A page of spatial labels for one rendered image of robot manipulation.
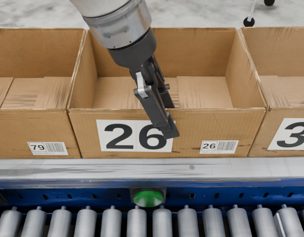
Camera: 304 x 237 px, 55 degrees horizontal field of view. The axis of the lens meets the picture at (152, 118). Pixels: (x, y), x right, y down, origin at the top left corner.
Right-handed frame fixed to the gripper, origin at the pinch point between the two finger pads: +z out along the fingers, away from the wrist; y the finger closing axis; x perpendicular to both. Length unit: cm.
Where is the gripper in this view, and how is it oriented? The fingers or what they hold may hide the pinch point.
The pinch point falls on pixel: (167, 116)
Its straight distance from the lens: 58.7
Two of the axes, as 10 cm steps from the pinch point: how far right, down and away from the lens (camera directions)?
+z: 3.4, 6.2, 7.1
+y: 0.1, 7.5, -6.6
